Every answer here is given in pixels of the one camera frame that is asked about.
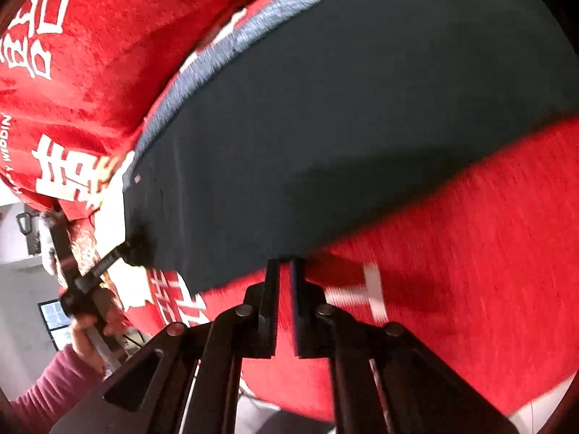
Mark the dark screen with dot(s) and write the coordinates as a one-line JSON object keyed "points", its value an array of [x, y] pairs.
{"points": [[55, 323]]}

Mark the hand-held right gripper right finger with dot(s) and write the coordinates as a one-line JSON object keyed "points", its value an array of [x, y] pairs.
{"points": [[298, 321]]}

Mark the person's left forearm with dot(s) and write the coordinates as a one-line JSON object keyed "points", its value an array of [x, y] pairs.
{"points": [[49, 393]]}

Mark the person's left hand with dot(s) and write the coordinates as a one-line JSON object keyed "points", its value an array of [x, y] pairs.
{"points": [[82, 343]]}

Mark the grey wall fixture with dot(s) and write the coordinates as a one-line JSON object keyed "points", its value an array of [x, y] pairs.
{"points": [[26, 230]]}

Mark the red patterned pillow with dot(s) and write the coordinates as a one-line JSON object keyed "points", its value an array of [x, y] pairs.
{"points": [[83, 246]]}

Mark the red printed blanket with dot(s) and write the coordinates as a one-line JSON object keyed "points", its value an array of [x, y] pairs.
{"points": [[113, 31], [452, 257]]}

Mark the black pants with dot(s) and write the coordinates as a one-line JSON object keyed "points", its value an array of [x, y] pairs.
{"points": [[339, 122]]}

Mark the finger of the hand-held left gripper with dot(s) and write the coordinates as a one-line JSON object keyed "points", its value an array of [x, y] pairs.
{"points": [[99, 267], [59, 246]]}

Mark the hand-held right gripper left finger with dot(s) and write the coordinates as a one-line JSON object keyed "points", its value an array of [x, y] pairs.
{"points": [[270, 316]]}

